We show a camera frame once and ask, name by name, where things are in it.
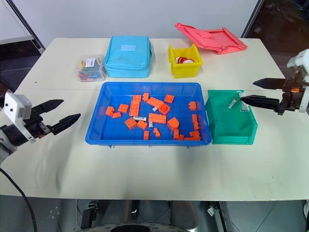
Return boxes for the yellow plastic bin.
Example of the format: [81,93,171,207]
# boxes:
[168,43,204,79]

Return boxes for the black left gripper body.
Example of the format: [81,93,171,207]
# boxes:
[23,111,55,144]

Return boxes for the orange roof-shaped block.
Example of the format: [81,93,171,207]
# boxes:
[167,116,180,131]

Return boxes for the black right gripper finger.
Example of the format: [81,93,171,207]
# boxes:
[240,94,281,113]
[252,77,287,90]

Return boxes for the blue plastic tray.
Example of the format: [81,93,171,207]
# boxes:
[85,82,213,146]

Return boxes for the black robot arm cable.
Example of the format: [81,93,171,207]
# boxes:
[0,167,39,232]

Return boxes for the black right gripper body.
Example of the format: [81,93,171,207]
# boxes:
[277,69,309,116]

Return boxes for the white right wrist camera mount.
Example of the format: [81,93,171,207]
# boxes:
[286,49,309,114]

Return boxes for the pink plastic lid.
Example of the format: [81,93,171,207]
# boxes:
[174,22,249,55]

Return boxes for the light blue fabric bag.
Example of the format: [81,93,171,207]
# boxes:
[104,36,155,79]

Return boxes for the green plastic bin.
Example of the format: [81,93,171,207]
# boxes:
[205,89,259,145]

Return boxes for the grey metal table leg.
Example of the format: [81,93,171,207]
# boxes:
[216,201,234,232]

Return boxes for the clear box of colourful items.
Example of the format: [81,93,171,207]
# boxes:
[77,54,108,83]

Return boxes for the long orange block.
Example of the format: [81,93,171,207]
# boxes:
[146,97,171,115]
[129,94,142,116]
[148,113,168,125]

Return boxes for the grey metal diagonal bar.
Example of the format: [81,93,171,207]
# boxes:
[240,0,264,39]
[4,0,46,53]

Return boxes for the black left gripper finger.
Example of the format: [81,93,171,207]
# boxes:
[49,113,82,136]
[30,99,65,116]

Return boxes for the clear plastic label holder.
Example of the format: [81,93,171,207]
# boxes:
[237,89,251,113]

